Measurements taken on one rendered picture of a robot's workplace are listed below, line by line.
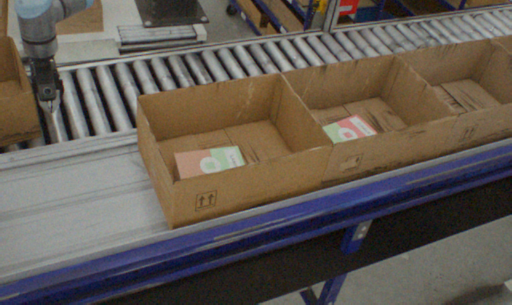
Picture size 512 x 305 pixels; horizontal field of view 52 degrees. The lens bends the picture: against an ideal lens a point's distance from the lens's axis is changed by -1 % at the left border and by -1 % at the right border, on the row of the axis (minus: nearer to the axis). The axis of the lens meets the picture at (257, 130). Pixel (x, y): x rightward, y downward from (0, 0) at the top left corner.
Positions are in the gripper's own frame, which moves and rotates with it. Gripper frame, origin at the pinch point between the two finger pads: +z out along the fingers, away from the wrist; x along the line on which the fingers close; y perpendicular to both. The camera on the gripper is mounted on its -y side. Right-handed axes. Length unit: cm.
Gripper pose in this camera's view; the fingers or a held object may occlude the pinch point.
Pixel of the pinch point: (50, 110)
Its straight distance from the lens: 167.6
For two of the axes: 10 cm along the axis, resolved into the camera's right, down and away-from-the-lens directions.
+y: -4.1, -6.5, 6.4
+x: -9.0, 1.9, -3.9
